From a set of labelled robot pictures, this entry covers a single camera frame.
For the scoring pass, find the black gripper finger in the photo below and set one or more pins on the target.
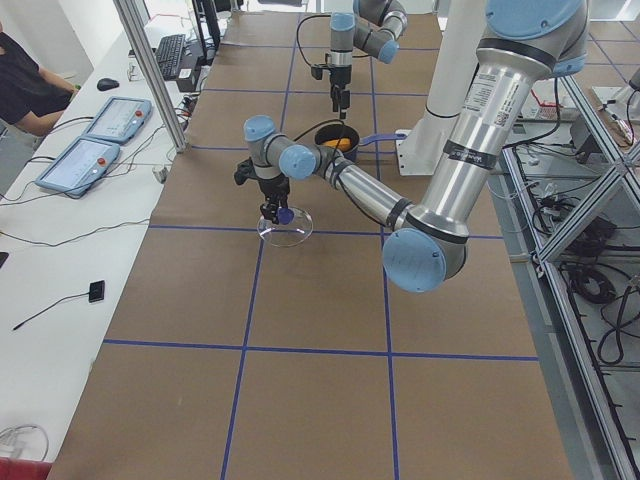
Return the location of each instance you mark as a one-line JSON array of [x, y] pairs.
[[269, 212], [335, 97], [344, 103]]

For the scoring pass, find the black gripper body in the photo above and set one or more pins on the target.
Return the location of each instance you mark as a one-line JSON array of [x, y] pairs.
[[341, 76], [273, 189]]

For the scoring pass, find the glass pot lid blue knob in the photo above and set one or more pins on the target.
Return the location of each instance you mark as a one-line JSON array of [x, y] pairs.
[[294, 227]]

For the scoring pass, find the yellow corn cob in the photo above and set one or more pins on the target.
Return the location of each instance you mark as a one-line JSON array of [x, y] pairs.
[[343, 144]]

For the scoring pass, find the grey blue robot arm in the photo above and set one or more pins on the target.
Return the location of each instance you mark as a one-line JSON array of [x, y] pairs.
[[374, 28], [523, 42]]

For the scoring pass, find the dark blue saucepan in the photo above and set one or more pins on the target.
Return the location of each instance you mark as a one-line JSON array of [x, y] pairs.
[[336, 130]]

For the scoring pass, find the teach pendant far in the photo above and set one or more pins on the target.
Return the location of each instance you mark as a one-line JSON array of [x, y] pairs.
[[119, 120]]

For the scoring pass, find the teach pendant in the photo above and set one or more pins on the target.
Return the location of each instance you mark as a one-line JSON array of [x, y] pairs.
[[79, 166], [119, 120]]

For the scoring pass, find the black keyboard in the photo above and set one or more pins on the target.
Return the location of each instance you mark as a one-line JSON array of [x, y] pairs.
[[168, 55]]

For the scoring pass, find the small black square sensor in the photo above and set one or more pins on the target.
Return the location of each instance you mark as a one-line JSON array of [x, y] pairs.
[[96, 291]]

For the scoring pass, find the teach pendant near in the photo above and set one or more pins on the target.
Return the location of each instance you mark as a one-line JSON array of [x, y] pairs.
[[79, 166]]

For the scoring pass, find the black computer mouse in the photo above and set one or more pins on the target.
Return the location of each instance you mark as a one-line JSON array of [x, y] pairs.
[[106, 84]]

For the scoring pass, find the person in black shirt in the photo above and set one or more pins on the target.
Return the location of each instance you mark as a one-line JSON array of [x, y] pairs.
[[33, 98]]

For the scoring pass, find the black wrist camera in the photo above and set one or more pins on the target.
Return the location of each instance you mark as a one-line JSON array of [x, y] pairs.
[[244, 171]]

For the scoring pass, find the aluminium frame post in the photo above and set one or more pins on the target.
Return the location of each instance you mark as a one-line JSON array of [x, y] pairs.
[[133, 25]]

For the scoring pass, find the aluminium frame rack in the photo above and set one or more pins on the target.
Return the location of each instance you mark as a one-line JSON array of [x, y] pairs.
[[567, 194]]

